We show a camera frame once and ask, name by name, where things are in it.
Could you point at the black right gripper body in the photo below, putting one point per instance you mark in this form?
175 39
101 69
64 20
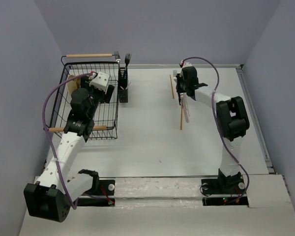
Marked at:
185 85

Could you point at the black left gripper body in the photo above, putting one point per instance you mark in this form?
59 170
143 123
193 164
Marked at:
96 96

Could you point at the all silver fork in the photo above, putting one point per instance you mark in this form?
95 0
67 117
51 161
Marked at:
117 56

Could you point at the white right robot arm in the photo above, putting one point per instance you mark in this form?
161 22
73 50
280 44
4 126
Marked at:
232 123

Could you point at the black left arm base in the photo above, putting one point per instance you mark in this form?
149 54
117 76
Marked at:
103 196

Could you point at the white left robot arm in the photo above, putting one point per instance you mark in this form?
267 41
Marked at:
52 196

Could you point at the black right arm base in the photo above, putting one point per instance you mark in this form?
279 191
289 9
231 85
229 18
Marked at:
216 192

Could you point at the orange wooden chopstick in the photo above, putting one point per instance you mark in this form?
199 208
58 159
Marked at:
181 117
172 86

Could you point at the black perforated utensil caddy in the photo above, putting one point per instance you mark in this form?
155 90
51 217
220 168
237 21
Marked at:
122 84

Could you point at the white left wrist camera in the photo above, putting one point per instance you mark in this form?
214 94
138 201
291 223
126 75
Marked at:
99 80

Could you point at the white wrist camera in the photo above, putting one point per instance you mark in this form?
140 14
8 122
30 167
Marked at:
99 80
185 64

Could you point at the silver fork black riveted handle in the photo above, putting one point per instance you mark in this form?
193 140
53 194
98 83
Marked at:
174 73

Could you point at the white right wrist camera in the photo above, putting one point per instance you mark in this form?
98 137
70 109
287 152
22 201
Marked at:
185 64

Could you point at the black wire dish rack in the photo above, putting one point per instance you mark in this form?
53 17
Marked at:
81 66

